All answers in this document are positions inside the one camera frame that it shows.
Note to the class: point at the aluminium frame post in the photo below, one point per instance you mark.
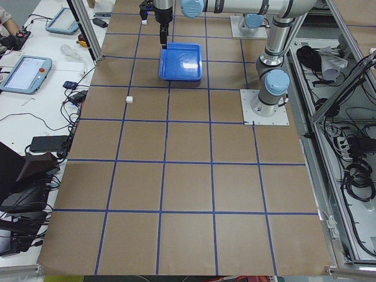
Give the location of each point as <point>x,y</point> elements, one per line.
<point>81,17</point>

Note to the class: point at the black laptop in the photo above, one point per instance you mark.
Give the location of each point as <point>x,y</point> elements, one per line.
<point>25,180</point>

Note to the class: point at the black flat box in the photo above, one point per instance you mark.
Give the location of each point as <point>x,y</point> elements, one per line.
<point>42,144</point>

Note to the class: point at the near teach pendant tablet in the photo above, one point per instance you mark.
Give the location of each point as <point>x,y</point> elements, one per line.
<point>27,75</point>

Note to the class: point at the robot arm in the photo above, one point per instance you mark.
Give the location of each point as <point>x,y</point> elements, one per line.
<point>250,22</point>
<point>274,81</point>

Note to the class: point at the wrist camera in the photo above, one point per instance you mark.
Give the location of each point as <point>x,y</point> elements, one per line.
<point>145,7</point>

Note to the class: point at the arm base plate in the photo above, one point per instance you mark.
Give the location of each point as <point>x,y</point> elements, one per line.
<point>257,113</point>
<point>259,34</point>

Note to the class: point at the small blue device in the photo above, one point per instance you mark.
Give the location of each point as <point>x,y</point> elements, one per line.
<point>70,85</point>

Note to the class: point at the blue plastic tray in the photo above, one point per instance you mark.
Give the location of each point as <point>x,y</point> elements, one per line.
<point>181,61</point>

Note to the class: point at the black power adapter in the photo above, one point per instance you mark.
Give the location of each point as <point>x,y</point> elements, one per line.
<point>100,23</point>

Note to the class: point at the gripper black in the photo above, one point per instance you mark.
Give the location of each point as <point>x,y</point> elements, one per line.
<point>162,17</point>

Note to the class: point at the teach pendant tablet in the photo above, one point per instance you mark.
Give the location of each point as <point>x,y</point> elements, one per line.
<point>63,23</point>
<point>27,75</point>

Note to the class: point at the far teach pendant tablet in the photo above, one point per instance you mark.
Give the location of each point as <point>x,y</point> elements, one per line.
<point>63,23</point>

